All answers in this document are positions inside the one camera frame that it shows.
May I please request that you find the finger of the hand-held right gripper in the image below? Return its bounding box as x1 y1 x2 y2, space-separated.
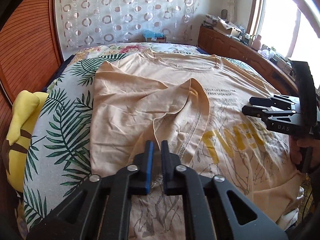
242 106 311 133
249 94 300 110

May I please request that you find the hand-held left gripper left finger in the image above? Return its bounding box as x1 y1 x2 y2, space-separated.
26 140 153 240

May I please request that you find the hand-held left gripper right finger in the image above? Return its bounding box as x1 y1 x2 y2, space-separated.
161 140 289 240

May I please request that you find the beige printed t-shirt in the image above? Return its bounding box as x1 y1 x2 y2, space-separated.
90 49 309 240

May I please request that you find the person's right hand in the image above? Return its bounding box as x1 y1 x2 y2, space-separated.
290 139 304 172

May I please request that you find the white plastic container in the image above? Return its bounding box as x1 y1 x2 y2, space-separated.
259 48 275 59

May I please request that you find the pink bottle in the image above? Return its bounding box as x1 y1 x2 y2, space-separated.
251 34 263 50

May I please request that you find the wooden cabinet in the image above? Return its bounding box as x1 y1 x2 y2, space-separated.
197 25 300 94

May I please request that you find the window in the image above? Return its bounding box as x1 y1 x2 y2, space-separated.
250 0 320 90

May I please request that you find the open cardboard box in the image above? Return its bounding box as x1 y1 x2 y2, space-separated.
215 19 242 35

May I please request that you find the leaf printed blanket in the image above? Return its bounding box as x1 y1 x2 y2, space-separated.
22 52 252 230

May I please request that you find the yellow plush toy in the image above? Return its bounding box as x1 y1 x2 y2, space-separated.
1 90 50 198

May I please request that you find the white circle patterned curtain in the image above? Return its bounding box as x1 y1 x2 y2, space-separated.
56 0 213 58

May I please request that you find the wooden slatted door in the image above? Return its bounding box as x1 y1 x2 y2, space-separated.
0 0 63 155

